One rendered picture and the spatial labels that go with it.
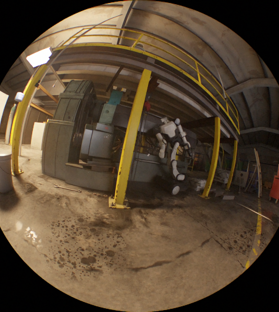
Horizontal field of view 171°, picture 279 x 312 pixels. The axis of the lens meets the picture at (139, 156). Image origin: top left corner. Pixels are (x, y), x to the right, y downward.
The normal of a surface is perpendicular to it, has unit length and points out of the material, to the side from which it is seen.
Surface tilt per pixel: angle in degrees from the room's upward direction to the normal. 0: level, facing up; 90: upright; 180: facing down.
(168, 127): 105
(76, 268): 0
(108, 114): 90
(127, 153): 90
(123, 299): 0
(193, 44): 171
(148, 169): 90
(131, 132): 90
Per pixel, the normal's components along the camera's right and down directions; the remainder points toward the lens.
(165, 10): -0.15, 0.98
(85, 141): 0.59, 0.16
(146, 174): 0.29, 0.11
